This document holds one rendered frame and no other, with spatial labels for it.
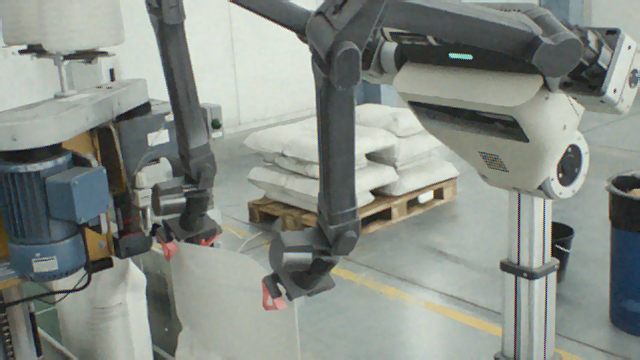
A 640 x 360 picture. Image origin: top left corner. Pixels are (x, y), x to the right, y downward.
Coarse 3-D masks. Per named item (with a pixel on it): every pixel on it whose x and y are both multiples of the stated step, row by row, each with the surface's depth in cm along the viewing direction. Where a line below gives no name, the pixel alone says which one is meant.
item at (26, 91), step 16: (0, 32) 418; (0, 48) 420; (16, 48) 426; (0, 64) 422; (16, 64) 427; (32, 64) 433; (0, 80) 423; (16, 80) 429; (32, 80) 434; (0, 96) 424; (16, 96) 430; (32, 96) 436
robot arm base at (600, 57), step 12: (576, 24) 128; (588, 36) 126; (600, 36) 129; (612, 36) 130; (624, 36) 130; (588, 48) 126; (600, 48) 128; (612, 48) 130; (588, 60) 128; (600, 60) 128; (612, 60) 129; (576, 72) 130; (588, 72) 129; (600, 72) 130; (612, 72) 130; (564, 84) 135; (576, 84) 133; (588, 84) 131; (600, 84) 129; (600, 96) 130
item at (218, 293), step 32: (192, 256) 182; (224, 256) 176; (192, 288) 173; (224, 288) 161; (256, 288) 157; (192, 320) 180; (224, 320) 164; (256, 320) 159; (288, 320) 154; (192, 352) 177; (224, 352) 167; (256, 352) 162; (288, 352) 156
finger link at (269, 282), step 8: (264, 280) 144; (272, 280) 144; (264, 288) 145; (272, 288) 143; (264, 296) 147; (272, 296) 143; (280, 296) 143; (264, 304) 148; (272, 304) 146; (280, 304) 143
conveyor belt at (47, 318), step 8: (32, 288) 333; (40, 288) 332; (48, 296) 323; (40, 304) 316; (40, 312) 308; (48, 312) 308; (56, 312) 308; (40, 320) 301; (48, 320) 301; (56, 320) 300; (48, 328) 294; (56, 328) 294; (56, 336) 287
